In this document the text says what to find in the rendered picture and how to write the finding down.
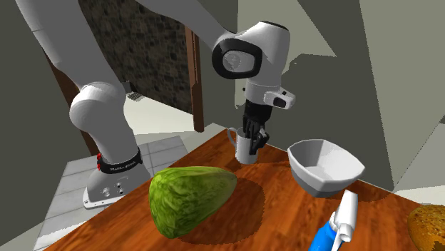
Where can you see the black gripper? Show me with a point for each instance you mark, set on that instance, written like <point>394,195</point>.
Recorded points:
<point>258,112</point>

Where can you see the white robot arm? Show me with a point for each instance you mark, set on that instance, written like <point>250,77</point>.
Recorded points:
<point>100,114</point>

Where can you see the white mug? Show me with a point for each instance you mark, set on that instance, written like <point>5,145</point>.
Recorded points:
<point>244,153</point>

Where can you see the white bowl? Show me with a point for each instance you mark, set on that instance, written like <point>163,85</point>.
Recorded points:
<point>321,173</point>

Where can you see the green lettuce head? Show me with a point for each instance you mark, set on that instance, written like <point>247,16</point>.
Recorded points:
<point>189,198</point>

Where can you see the grey tiled robot stand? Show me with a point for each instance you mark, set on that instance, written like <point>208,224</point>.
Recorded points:
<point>74,212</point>

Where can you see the brown bread loaf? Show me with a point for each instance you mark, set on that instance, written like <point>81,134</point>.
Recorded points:
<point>429,226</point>

